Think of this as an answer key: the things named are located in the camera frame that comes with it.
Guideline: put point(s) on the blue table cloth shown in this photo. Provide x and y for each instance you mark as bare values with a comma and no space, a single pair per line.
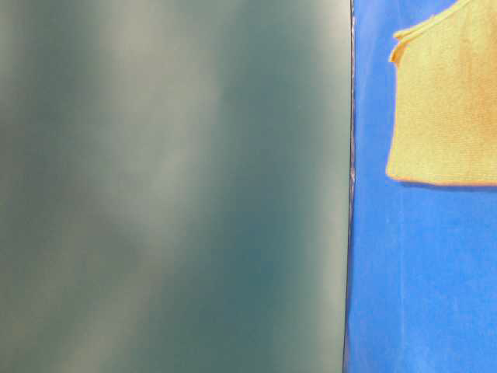
421,288

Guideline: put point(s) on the yellow towel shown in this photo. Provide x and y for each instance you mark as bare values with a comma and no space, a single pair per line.
445,104

